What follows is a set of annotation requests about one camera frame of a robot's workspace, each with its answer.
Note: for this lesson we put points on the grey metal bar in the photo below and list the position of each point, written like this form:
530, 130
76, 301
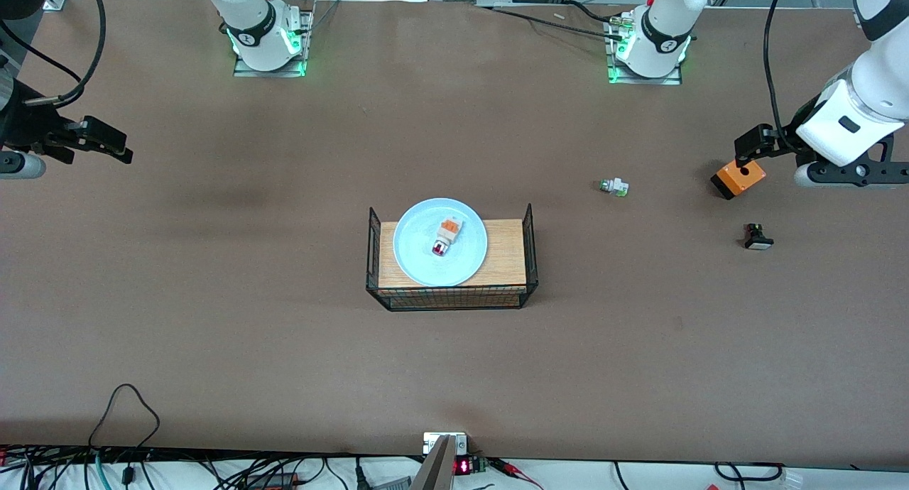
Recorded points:
434, 469

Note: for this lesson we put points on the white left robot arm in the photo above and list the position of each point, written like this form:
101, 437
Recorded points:
866, 78

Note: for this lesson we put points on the black square push button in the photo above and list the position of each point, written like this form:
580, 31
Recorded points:
758, 238

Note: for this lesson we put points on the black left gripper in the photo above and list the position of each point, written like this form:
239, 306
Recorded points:
787, 141

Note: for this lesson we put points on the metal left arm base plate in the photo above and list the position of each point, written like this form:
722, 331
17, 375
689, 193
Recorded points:
643, 81

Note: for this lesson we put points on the red push button switch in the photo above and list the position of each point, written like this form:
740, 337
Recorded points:
447, 236

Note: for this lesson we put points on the orange button enclosure box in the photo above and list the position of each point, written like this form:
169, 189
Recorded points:
738, 181

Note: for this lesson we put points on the red and black probe lead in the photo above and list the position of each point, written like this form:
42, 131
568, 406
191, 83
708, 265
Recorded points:
513, 469

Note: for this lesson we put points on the white metal bracket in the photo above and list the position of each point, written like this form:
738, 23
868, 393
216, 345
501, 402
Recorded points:
432, 442

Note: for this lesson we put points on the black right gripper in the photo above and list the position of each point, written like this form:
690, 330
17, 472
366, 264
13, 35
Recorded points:
27, 130

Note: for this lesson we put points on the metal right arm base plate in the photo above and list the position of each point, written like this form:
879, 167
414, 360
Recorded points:
270, 73

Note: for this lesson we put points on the green push button switch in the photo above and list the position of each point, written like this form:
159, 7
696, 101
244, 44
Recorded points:
615, 187

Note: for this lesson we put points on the red digit display module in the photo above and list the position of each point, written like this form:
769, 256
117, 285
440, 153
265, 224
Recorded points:
469, 466

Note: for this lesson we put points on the light blue round plate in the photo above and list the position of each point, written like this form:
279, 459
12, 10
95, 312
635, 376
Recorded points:
419, 252

